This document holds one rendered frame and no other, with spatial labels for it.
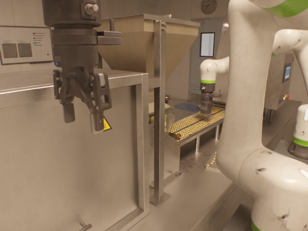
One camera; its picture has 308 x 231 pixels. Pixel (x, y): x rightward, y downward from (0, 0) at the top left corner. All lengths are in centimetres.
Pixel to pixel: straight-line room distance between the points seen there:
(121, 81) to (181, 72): 568
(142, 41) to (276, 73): 120
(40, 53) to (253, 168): 442
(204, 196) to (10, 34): 413
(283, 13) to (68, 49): 35
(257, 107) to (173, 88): 595
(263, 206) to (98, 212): 48
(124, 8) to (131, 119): 530
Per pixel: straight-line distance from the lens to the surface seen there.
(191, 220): 91
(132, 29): 79
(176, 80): 641
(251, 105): 60
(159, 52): 77
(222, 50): 181
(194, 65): 605
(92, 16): 38
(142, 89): 69
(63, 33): 38
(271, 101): 181
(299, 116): 122
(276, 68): 178
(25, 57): 460
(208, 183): 112
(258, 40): 58
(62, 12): 37
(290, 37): 123
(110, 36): 42
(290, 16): 45
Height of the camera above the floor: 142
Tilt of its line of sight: 17 degrees down
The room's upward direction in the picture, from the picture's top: straight up
